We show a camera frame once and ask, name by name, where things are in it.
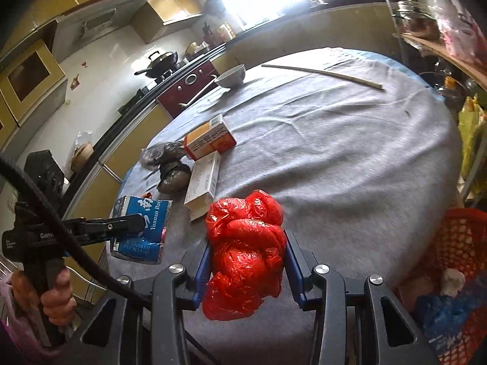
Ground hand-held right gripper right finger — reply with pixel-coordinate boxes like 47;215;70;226
283;230;439;365

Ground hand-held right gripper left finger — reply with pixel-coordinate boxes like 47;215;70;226
57;241;213;365

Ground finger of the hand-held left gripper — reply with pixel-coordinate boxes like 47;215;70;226
70;214;146;245

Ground blue foil packet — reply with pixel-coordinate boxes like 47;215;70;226
110;195;173;265

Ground red plastic bag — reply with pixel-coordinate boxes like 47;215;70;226
201;189;288;321

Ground dark plastic bag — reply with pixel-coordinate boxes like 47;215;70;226
157;161;192;193

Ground clear plastic wrapper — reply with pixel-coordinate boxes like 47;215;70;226
139;141;188;169

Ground orange and white medicine box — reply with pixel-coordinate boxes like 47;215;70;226
183;114;237;161

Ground red plastic basket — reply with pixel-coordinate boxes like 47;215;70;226
395;207;487;365

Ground person's left forearm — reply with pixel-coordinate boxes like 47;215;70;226
0;276;52;365

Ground person's left hand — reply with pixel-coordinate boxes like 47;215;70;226
11;267;78;327

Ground clay pot in plastic bag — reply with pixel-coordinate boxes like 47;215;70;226
70;131;94;172

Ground grey tablecloth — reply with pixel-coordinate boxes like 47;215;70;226
107;47;464;365

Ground dark red oven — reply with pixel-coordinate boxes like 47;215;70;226
155;60;221;119

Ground blue plastic bag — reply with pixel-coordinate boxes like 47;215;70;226
414;279;487;348

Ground white crumpled paper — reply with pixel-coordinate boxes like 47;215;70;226
440;268;467;298

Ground black wok with lid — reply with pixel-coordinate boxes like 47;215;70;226
133;50;179;79

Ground white ceramic bowl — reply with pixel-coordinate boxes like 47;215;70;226
215;64;247;88

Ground range hood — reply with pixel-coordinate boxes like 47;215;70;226
55;5;133;61

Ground long thin wooden stick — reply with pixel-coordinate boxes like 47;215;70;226
261;63;384;90

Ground yellow snack bags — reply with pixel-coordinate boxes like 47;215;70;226
457;94;487;199

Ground blue table cover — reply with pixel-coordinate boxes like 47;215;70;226
358;50;447;103

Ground dark hanging pan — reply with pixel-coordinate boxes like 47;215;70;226
203;0;226;18

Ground metal storage shelf rack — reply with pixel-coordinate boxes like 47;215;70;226
374;0;487;97

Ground metal pot with glass lid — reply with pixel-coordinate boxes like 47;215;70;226
393;0;439;42

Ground pink and white plastic bag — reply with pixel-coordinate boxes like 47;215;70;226
433;0;487;66

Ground black cable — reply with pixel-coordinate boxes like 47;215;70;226
0;155;155;310

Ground yellow framed wall cabinet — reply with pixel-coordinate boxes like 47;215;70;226
0;39;69;130

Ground yellow upper wall cabinets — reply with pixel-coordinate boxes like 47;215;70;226
130;0;205;45

